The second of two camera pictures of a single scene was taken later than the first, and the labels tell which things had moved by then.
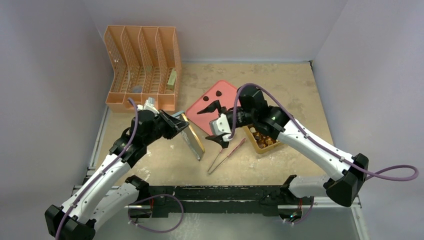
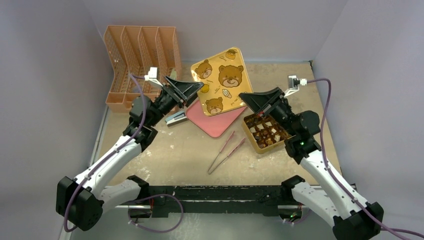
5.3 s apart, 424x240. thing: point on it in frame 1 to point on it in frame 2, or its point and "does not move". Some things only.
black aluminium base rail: x=257 y=200 does not move
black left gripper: x=174 y=125 to x=187 y=91
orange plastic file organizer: x=146 y=62 does not move
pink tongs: x=239 y=144 does not move
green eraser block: x=172 y=79 does not move
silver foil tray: x=192 y=138 to x=225 y=77
